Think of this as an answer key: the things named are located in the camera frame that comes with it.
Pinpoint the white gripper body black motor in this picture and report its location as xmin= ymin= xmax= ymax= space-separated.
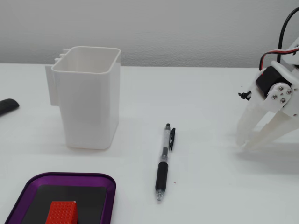
xmin=247 ymin=60 xmax=299 ymax=117

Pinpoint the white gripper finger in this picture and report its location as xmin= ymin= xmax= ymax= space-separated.
xmin=249 ymin=83 xmax=299 ymax=150
xmin=235 ymin=100 xmax=271 ymax=147

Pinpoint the red studded cube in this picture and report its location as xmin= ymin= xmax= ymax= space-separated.
xmin=44 ymin=200 xmax=78 ymax=224

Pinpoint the purple metal tin box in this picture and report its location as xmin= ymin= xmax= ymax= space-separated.
xmin=4 ymin=172 xmax=117 ymax=224

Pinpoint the black zip tie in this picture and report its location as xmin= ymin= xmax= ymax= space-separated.
xmin=238 ymin=89 xmax=251 ymax=101

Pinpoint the black clear ballpoint pen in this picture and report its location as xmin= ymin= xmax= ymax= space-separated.
xmin=155 ymin=123 xmax=176 ymax=203

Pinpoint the white plastic cup container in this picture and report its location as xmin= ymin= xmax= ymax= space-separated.
xmin=44 ymin=46 xmax=121 ymax=150

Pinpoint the black pad in tin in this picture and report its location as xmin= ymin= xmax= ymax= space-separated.
xmin=21 ymin=184 xmax=107 ymax=224

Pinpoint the black oblong object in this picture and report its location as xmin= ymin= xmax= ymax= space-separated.
xmin=0 ymin=98 xmax=20 ymax=117

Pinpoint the red white black wire bundle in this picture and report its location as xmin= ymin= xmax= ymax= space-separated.
xmin=259 ymin=46 xmax=299 ymax=71

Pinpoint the black cable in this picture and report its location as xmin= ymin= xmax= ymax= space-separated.
xmin=277 ymin=7 xmax=299 ymax=63

